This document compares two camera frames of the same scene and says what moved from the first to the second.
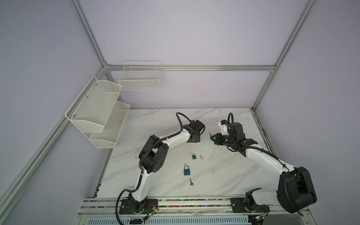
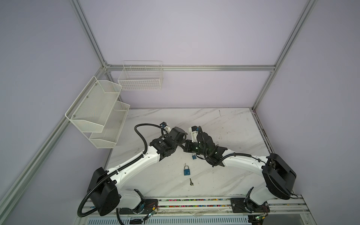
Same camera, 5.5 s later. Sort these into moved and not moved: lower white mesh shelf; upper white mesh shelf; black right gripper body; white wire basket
Moved: black right gripper body
Not moved: lower white mesh shelf; upper white mesh shelf; white wire basket
